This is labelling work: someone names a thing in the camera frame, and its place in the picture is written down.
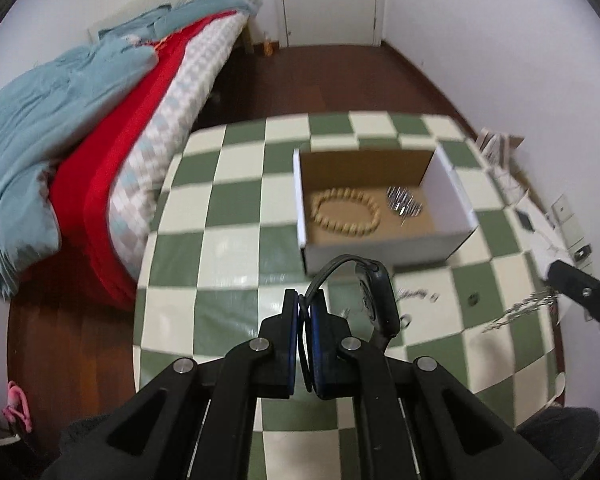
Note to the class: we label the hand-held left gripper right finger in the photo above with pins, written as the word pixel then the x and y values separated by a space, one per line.
pixel 318 340

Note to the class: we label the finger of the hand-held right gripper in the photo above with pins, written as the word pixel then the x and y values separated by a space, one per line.
pixel 580 292

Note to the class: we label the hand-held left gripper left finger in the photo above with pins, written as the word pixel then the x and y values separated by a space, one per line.
pixel 291 330

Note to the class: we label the black wrist watch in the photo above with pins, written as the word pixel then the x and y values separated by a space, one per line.
pixel 380 300

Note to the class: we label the white cardboard box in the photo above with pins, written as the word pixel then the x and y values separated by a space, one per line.
pixel 380 252

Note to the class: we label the green white checkered tablecloth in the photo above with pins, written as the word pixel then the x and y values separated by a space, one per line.
pixel 220 240

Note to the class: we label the person's dark clothing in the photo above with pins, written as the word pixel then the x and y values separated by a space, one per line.
pixel 560 427

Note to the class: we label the checkered mattress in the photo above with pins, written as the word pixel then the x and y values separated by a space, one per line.
pixel 170 125

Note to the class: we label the bed with red blanket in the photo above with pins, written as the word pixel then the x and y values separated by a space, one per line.
pixel 110 160

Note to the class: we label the pink slipper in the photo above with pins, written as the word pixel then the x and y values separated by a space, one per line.
pixel 19 407

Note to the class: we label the light blue blanket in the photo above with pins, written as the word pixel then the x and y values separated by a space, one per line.
pixel 55 125

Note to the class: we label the white door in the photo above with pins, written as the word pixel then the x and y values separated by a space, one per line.
pixel 330 0

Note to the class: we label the white wall socket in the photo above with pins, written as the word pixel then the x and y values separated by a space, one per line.
pixel 562 208

